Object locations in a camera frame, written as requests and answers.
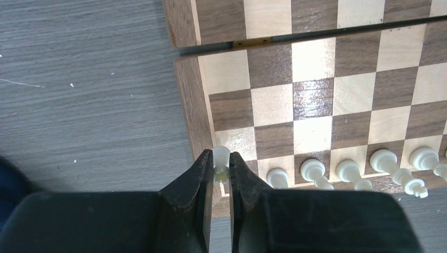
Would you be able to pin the wooden chess board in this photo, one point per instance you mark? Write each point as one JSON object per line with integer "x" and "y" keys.
{"x": 325, "y": 80}

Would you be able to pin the white rook chess piece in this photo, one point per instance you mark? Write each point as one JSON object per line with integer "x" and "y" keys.
{"x": 221, "y": 156}

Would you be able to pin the white knight chess piece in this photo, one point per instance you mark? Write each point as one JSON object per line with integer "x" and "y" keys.
{"x": 277, "y": 178}

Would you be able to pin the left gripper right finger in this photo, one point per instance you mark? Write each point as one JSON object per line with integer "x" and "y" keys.
{"x": 250, "y": 200}

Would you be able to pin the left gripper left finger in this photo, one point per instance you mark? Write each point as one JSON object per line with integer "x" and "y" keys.
{"x": 184, "y": 212}

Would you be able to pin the dark blue cloth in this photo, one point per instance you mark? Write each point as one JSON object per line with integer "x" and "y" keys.
{"x": 15, "y": 186}

